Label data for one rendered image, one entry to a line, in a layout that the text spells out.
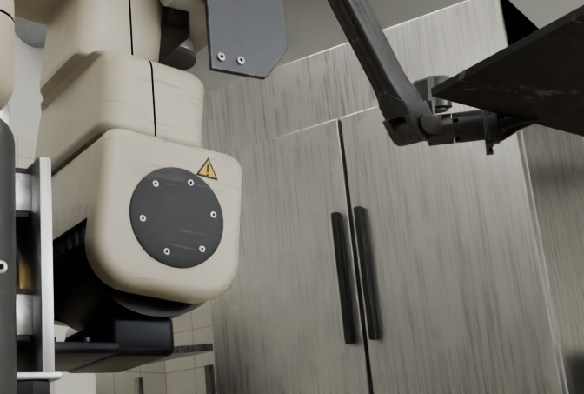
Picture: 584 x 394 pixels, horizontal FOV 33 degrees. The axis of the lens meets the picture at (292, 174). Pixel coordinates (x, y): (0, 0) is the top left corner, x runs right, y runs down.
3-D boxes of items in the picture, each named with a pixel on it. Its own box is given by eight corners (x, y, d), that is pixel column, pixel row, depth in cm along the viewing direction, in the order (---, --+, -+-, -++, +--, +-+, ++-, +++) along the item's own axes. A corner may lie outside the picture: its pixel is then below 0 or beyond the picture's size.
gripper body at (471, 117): (496, 155, 185) (456, 159, 186) (490, 104, 188) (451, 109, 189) (496, 143, 179) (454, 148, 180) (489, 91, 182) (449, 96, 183)
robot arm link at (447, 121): (423, 149, 188) (422, 144, 182) (420, 113, 189) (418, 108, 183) (460, 144, 187) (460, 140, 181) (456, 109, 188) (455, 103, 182)
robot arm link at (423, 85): (388, 141, 182) (422, 132, 176) (381, 80, 184) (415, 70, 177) (432, 143, 190) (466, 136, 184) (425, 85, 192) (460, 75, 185)
